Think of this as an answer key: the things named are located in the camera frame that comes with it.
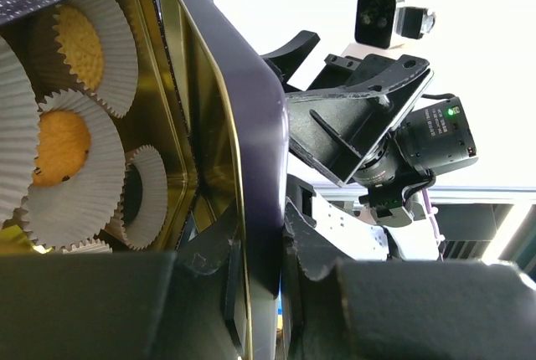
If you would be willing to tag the top left paper cup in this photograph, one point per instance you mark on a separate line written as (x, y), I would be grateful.
(19, 131)

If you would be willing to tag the centre paper cup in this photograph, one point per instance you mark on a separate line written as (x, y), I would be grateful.
(77, 209)

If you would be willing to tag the orange chocolate chip cookie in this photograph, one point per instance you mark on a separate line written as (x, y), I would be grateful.
(64, 144)

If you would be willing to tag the bottom left paper cup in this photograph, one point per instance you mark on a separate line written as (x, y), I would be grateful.
(88, 246)

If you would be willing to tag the top right paper cup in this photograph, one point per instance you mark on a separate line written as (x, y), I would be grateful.
(118, 86)

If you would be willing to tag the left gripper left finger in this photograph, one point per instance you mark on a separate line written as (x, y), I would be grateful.
(183, 304)

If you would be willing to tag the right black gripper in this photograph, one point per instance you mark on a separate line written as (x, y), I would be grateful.
(341, 119)

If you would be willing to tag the decorated cookie tin box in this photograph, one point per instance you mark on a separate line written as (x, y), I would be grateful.
(154, 119)

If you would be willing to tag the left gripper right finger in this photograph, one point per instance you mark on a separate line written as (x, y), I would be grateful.
(335, 307)

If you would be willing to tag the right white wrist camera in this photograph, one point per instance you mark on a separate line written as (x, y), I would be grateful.
(390, 26)

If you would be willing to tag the round tan sandwich biscuit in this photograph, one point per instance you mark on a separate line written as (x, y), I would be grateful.
(80, 45)

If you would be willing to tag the gold tin lid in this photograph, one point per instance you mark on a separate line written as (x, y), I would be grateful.
(222, 65)

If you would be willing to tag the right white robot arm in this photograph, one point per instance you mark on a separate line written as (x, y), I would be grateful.
(429, 142)

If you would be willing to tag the black sandwich cookie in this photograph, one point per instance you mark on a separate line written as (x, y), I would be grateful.
(132, 196)

